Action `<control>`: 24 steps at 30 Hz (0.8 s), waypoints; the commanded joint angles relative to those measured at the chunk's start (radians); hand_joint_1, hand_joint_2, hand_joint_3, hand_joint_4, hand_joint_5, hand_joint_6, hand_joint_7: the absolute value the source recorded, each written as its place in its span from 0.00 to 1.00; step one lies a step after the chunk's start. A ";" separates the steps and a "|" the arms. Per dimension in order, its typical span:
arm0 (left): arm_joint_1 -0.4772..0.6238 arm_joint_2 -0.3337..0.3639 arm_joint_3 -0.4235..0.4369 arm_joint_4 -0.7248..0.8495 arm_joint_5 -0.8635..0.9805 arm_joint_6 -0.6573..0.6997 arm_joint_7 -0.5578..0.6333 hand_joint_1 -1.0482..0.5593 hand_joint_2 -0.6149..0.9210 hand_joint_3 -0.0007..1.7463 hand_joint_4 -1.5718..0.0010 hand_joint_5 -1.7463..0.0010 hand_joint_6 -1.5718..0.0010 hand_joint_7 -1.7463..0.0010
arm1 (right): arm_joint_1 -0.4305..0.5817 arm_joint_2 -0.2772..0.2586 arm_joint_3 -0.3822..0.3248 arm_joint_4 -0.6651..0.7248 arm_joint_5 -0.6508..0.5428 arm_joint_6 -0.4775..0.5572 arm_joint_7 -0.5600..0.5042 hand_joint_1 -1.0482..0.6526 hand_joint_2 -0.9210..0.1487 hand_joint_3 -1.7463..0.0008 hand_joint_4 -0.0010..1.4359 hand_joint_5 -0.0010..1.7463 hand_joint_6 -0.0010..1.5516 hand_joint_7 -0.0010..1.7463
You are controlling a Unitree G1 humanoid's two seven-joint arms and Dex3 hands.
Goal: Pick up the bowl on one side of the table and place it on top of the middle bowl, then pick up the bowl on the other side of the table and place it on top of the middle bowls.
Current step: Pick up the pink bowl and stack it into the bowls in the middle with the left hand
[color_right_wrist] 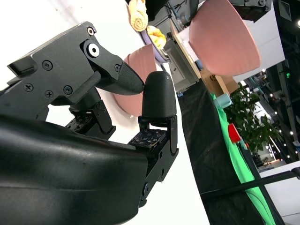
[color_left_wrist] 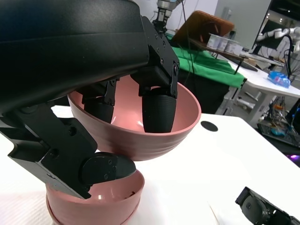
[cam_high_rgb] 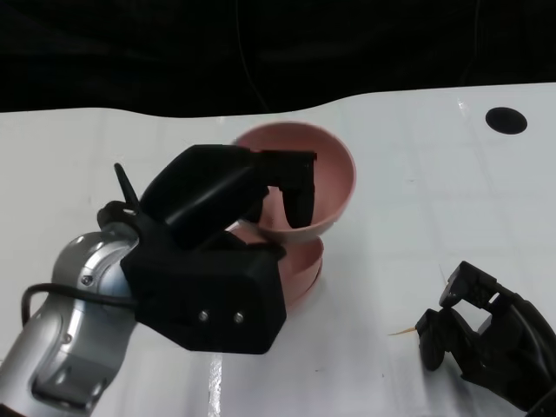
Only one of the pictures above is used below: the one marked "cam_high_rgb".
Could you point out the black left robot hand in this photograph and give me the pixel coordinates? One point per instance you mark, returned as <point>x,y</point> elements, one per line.
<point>200,191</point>

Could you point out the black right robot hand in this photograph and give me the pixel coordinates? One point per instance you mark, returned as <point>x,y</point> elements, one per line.
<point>499,343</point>

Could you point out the orange wooden sliver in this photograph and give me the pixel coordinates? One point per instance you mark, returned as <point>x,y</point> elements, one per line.
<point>404,332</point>

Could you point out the black round table grommet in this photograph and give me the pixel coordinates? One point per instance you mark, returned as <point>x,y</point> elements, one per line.
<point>506,121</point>

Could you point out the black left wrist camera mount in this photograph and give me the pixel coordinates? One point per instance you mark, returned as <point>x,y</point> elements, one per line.
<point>208,295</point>

